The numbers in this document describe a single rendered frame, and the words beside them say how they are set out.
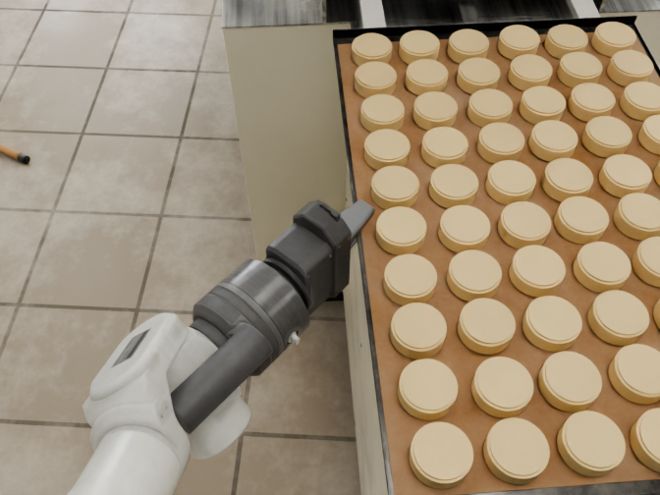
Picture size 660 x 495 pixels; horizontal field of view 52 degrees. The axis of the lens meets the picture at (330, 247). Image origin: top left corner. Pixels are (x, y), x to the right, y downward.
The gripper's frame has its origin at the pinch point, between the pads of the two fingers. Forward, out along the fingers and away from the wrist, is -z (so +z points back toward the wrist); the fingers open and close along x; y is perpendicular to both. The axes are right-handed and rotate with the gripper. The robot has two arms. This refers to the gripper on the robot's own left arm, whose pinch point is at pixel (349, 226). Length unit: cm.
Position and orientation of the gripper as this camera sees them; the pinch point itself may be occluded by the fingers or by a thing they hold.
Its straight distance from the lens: 69.8
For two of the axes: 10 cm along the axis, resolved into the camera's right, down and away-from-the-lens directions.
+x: 0.0, -6.0, -8.0
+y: -7.6, -5.2, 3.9
